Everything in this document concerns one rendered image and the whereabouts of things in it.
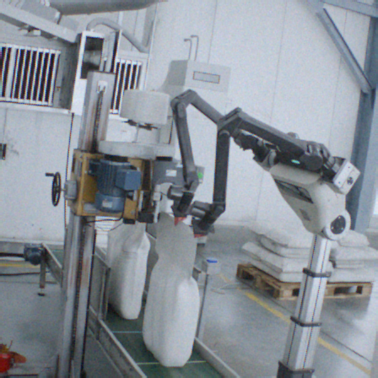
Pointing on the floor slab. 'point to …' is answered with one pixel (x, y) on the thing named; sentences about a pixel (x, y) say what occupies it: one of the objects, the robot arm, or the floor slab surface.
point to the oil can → (4, 358)
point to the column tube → (81, 231)
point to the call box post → (204, 306)
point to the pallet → (264, 281)
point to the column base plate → (39, 369)
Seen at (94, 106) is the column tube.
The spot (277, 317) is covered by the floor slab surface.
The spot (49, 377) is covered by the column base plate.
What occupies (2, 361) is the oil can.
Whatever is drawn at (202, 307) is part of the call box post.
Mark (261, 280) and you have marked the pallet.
